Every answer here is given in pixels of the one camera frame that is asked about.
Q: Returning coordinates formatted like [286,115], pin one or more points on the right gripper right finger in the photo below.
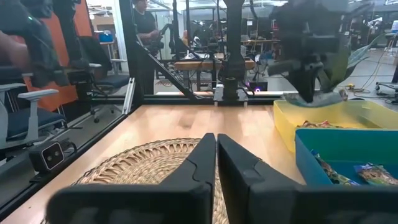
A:
[264,199]

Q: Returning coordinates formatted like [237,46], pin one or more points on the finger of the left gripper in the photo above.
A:
[309,82]
[329,79]

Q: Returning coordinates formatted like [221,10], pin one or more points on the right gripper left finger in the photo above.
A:
[174,199]

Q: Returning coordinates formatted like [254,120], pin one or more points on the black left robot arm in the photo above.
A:
[234,62]

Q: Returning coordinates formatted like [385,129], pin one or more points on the green plant in white pot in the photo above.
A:
[360,54]

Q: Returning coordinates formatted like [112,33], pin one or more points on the yellow plastic bin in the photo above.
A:
[286,124]

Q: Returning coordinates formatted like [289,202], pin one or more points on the black computer purple light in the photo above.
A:
[258,87]

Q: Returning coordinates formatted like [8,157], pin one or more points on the grey chair base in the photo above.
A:
[385,84]

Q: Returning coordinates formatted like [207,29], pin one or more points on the blue plastic bin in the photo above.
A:
[342,143]

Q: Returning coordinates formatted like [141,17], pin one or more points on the wooden background table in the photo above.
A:
[199,65]

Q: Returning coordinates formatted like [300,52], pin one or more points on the dark office chair blue seat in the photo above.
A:
[109,81]

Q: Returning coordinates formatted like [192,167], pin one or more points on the person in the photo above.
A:
[144,21]

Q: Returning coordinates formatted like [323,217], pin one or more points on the grey office chair blue seat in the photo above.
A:
[25,121]

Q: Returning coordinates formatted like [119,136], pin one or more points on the blue storage box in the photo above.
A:
[105,37]

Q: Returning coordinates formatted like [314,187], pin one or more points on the orange partition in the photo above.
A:
[85,18]

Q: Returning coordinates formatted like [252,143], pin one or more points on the person's hand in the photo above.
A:
[12,49]

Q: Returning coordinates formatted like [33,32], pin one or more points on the black frame crossbar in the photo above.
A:
[77,150]

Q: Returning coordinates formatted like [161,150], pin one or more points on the silver metal bracket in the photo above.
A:
[129,96]

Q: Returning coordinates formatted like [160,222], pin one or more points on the black stereo camera box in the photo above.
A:
[51,155]

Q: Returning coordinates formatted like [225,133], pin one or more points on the black aluminium frame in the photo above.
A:
[130,46]

